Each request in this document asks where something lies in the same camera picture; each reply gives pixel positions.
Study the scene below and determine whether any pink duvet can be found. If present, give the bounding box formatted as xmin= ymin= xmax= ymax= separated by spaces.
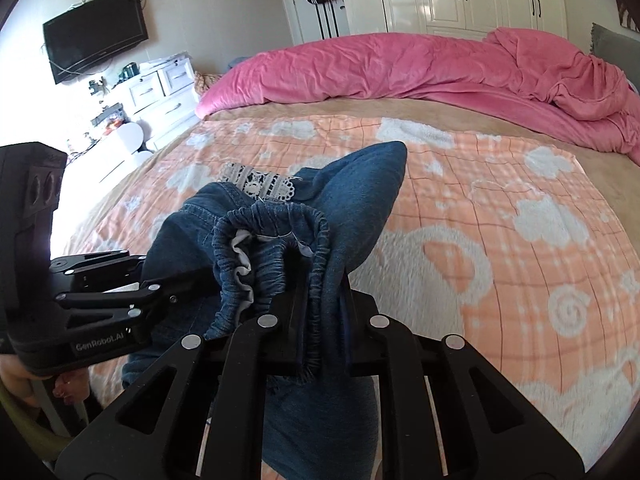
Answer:
xmin=195 ymin=27 xmax=640 ymax=153

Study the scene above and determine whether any grey headboard cushion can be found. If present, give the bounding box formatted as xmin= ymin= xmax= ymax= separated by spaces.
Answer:
xmin=589 ymin=22 xmax=640 ymax=97

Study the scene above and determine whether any orange white patterned blanket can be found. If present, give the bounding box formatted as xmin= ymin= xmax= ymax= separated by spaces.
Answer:
xmin=50 ymin=115 xmax=640 ymax=480

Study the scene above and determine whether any white dresser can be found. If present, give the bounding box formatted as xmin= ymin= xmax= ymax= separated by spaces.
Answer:
xmin=65 ymin=51 xmax=202 ymax=187

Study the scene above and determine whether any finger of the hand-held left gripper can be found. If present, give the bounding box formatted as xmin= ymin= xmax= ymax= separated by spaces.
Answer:
xmin=49 ymin=250 xmax=150 ymax=287
xmin=55 ymin=266 xmax=223 ymax=333

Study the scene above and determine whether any white door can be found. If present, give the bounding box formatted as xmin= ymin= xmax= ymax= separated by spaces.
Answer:
xmin=272 ymin=0 xmax=352 ymax=47

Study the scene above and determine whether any person's left hand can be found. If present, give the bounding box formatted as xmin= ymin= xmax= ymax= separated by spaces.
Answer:
xmin=0 ymin=355 xmax=91 ymax=411

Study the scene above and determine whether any beige bed sheet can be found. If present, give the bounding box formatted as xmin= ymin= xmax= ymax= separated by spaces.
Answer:
xmin=65 ymin=96 xmax=640 ymax=261

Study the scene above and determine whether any black wall television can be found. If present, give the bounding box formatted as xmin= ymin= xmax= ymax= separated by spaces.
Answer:
xmin=42 ymin=0 xmax=150 ymax=86

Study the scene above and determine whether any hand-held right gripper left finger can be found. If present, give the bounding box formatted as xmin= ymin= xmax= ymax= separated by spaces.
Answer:
xmin=52 ymin=287 xmax=306 ymax=480

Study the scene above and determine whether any blue denim garment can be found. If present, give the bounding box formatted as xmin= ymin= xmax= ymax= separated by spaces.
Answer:
xmin=122 ymin=140 xmax=408 ymax=472

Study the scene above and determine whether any white round stool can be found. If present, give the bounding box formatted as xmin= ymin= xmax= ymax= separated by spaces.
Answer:
xmin=106 ymin=121 xmax=147 ymax=155

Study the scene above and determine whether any person's left forearm green sleeve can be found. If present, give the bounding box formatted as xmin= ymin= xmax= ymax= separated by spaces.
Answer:
xmin=0 ymin=387 xmax=73 ymax=463

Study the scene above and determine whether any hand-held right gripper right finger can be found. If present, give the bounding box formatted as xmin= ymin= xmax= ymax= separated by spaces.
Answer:
xmin=345 ymin=280 xmax=586 ymax=480

